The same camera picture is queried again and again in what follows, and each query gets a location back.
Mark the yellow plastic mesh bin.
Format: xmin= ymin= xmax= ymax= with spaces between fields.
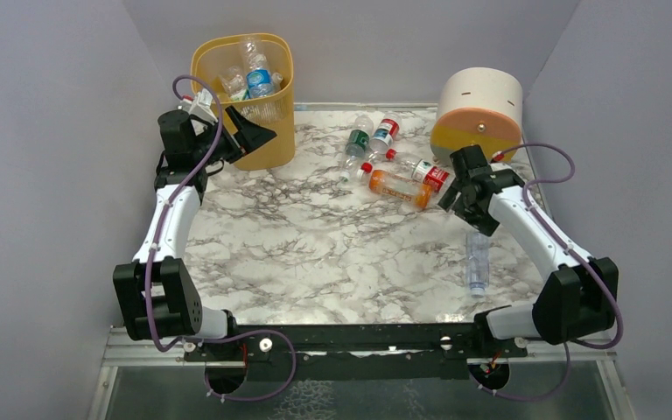
xmin=190 ymin=31 xmax=297 ymax=172

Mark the black aluminium base frame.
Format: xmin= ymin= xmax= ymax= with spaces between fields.
xmin=101 ymin=102 xmax=619 ymax=384

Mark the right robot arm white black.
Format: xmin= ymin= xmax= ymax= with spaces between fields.
xmin=439 ymin=145 xmax=624 ymax=348

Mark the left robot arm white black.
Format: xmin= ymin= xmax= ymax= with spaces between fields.
xmin=112 ymin=107 xmax=277 ymax=340

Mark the clear bottle dark green label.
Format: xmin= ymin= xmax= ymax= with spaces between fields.
xmin=338 ymin=115 xmax=374 ymax=183

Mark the small clear bottle blue cap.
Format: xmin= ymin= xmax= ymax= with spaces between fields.
xmin=465 ymin=232 xmax=490 ymax=298

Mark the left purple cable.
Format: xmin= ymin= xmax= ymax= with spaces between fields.
xmin=143 ymin=75 xmax=298 ymax=403

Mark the yellow juice bottle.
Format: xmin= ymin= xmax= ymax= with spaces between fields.
xmin=200 ymin=89 xmax=229 ymax=116

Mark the white cylindrical container orange lid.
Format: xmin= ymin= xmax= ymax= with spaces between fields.
xmin=430 ymin=67 xmax=523 ymax=165

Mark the clear bottle red white label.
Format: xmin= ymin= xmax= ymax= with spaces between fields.
xmin=385 ymin=149 xmax=454 ymax=193

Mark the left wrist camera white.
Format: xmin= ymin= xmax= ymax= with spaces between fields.
xmin=178 ymin=88 xmax=218 ymax=123

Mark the clear bottle bright blue label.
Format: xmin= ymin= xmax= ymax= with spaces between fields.
xmin=239 ymin=35 xmax=281 ymax=99

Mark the orange drink bottle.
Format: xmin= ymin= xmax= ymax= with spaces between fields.
xmin=356 ymin=163 xmax=433 ymax=210

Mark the clear bottle red blue label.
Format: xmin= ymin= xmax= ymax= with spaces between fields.
xmin=367 ymin=112 xmax=402 ymax=163

